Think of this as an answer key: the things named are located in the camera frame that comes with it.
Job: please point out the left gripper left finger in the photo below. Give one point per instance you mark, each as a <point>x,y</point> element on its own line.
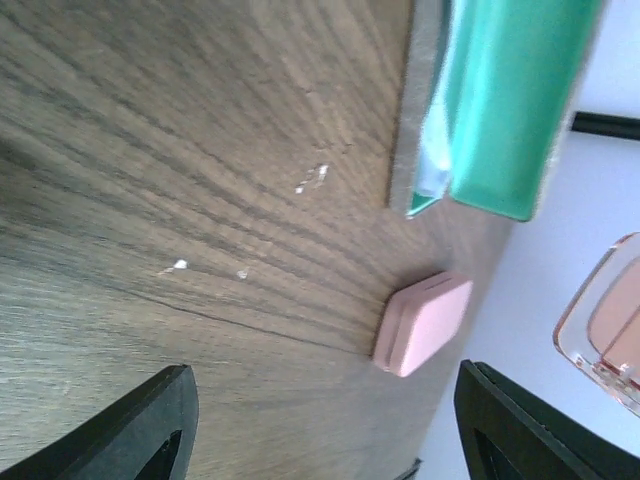
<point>147,434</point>

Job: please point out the blue cleaning cloth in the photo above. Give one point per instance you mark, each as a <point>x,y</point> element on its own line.
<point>434,161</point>

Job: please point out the pink glasses case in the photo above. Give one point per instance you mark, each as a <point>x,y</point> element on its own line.
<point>419,320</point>

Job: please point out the black aluminium frame rail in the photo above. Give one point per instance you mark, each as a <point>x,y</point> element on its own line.
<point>612,126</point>

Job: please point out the orange sunglasses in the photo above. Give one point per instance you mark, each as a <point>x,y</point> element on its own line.
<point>599,330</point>

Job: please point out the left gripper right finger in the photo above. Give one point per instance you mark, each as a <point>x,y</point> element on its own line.
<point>506,432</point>

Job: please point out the grey glasses case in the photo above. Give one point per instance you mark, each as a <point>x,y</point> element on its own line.
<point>514,70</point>

